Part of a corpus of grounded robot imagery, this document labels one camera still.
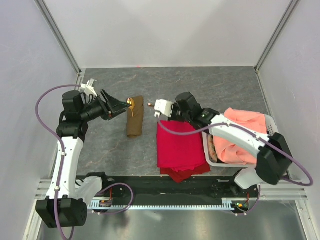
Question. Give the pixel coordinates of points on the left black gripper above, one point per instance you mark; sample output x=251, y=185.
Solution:
x=115, y=102

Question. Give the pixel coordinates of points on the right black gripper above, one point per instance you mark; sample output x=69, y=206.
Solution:
x=173, y=107

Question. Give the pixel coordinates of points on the gold spoon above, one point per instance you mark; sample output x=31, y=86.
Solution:
x=131, y=107

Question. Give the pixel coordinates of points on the brown fabric napkin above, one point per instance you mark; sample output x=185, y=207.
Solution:
x=134, y=125

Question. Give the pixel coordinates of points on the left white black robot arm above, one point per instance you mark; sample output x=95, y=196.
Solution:
x=65, y=204

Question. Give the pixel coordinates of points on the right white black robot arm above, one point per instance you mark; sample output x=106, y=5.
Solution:
x=271, y=151

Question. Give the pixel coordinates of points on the red folded cloth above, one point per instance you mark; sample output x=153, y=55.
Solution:
x=177, y=152

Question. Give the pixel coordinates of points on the patterned cloth in basket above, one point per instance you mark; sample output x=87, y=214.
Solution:
x=211, y=149

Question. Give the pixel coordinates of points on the salmon pink cloth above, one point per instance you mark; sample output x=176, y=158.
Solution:
x=230, y=153

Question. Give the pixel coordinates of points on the dark red cloth underneath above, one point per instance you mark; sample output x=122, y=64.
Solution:
x=179, y=176

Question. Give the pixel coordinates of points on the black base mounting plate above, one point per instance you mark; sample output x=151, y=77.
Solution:
x=161, y=190

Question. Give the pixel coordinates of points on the white plastic basket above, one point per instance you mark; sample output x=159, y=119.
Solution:
x=271, y=129

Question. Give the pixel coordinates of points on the grey slotted cable duct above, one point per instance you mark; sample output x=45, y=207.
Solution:
x=97, y=205

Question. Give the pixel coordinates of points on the left aluminium corner post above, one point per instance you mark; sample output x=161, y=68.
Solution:
x=58, y=35

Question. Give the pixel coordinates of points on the aluminium corner post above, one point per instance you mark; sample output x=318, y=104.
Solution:
x=58, y=35
x=276, y=33

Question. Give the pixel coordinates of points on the right aluminium corner post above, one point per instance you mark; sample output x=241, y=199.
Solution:
x=276, y=33

